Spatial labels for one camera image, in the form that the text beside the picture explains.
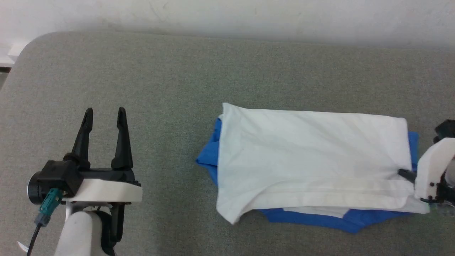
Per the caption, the left black cable teal plug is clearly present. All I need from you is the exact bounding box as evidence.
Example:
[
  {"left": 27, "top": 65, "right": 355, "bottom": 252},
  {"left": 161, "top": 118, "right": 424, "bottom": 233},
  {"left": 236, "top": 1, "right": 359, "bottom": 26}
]
[{"left": 27, "top": 188, "right": 64, "bottom": 256}]

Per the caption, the grey fabric sofa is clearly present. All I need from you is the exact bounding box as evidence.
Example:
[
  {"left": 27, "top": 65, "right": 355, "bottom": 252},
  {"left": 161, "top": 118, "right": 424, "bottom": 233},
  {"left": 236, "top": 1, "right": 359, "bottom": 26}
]
[{"left": 0, "top": 31, "right": 455, "bottom": 256}]

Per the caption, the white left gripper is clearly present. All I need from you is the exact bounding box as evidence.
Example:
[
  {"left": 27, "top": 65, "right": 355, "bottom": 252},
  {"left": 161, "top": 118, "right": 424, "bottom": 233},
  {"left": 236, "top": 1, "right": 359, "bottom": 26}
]
[{"left": 62, "top": 107, "right": 143, "bottom": 251}]

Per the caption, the white wall baseboard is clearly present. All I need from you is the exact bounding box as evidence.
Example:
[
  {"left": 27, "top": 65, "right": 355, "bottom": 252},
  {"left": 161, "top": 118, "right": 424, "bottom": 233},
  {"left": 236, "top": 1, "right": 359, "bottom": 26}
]
[{"left": 0, "top": 43, "right": 30, "bottom": 68}]

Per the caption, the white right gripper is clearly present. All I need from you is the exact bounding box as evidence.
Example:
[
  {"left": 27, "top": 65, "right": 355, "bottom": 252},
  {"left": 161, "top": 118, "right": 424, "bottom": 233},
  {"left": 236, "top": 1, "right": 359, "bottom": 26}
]
[{"left": 397, "top": 138, "right": 455, "bottom": 205}]

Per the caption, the blue and white t-shirt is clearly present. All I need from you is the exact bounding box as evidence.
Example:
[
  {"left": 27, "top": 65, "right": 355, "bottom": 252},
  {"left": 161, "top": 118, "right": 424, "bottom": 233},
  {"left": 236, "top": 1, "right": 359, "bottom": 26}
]
[{"left": 196, "top": 102, "right": 430, "bottom": 234}]

